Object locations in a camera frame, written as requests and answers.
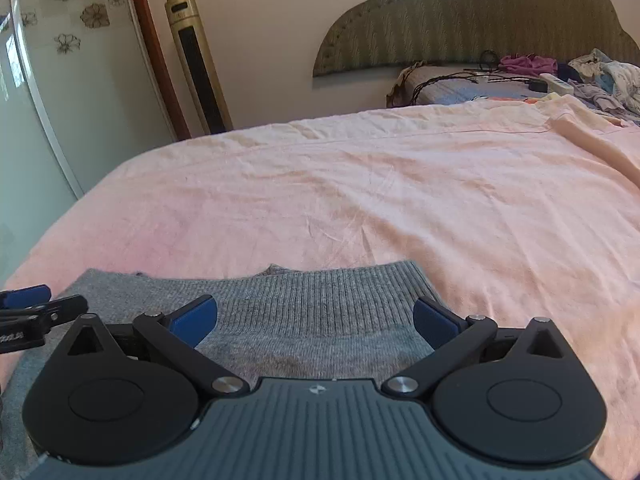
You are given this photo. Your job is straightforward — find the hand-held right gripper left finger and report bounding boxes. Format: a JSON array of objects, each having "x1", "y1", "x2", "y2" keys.
[{"x1": 62, "y1": 294, "x2": 249, "y2": 400}]

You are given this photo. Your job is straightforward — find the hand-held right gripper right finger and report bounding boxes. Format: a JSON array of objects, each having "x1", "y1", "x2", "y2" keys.
[{"x1": 382, "y1": 294, "x2": 576, "y2": 400}]

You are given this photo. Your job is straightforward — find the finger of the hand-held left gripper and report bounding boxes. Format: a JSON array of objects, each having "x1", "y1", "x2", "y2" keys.
[
  {"x1": 0, "y1": 295, "x2": 89, "y2": 332},
  {"x1": 0, "y1": 285, "x2": 52, "y2": 309}
]

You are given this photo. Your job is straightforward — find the grey sweater with navy sleeves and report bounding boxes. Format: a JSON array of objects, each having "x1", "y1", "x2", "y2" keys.
[{"x1": 0, "y1": 259, "x2": 436, "y2": 466}]

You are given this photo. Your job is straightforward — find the pile of light clothes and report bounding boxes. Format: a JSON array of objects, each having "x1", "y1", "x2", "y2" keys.
[{"x1": 567, "y1": 49, "x2": 640, "y2": 120}]

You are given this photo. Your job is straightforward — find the pink bed sheet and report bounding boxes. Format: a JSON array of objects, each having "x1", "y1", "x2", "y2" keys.
[{"x1": 0, "y1": 96, "x2": 640, "y2": 480}]

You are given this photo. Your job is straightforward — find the white sliding wardrobe door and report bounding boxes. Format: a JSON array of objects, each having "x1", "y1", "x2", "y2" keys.
[{"x1": 0, "y1": 0, "x2": 178, "y2": 286}]

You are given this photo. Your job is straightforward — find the blue patterned mattress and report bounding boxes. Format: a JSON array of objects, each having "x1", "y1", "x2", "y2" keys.
[{"x1": 386, "y1": 61, "x2": 556, "y2": 108}]

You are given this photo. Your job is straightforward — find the gold tower air conditioner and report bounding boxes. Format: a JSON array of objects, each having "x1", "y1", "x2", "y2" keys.
[{"x1": 165, "y1": 0, "x2": 234, "y2": 136}]

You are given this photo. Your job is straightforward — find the white power strip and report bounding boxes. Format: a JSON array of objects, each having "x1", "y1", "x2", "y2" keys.
[{"x1": 539, "y1": 73, "x2": 575, "y2": 95}]

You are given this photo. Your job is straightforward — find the purple cloth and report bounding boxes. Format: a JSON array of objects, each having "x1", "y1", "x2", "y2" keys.
[{"x1": 499, "y1": 54, "x2": 558, "y2": 77}]

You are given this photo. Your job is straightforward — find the brown flower decals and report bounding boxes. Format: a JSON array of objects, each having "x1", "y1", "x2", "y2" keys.
[{"x1": 20, "y1": 0, "x2": 126, "y2": 56}]

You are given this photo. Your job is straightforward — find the olive upholstered headboard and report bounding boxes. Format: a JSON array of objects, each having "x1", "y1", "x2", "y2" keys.
[{"x1": 312, "y1": 0, "x2": 640, "y2": 78}]

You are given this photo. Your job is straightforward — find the black cable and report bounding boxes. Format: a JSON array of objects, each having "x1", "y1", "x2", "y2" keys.
[{"x1": 411, "y1": 50, "x2": 532, "y2": 106}]

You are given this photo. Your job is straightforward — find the brown wooden door frame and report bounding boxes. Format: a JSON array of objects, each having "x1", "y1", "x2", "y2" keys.
[{"x1": 125, "y1": 0, "x2": 192, "y2": 142}]

